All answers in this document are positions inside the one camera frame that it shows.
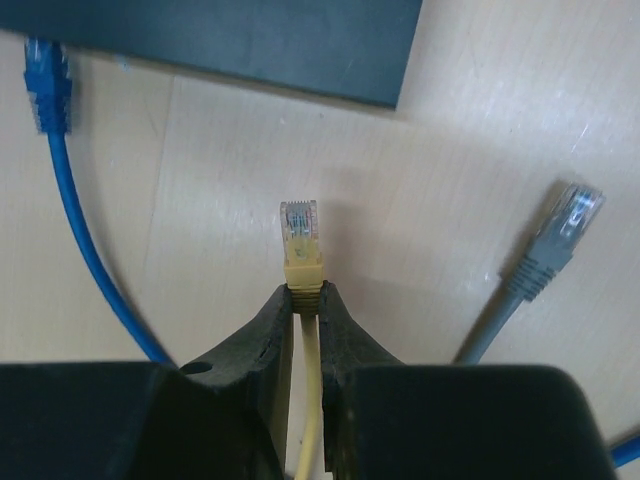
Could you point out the black network switch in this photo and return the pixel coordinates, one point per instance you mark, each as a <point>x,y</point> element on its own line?
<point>353,50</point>

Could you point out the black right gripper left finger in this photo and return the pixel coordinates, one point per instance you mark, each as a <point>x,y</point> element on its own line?
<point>223,415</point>

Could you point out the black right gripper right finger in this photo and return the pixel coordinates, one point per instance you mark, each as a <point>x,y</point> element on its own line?
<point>384,419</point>

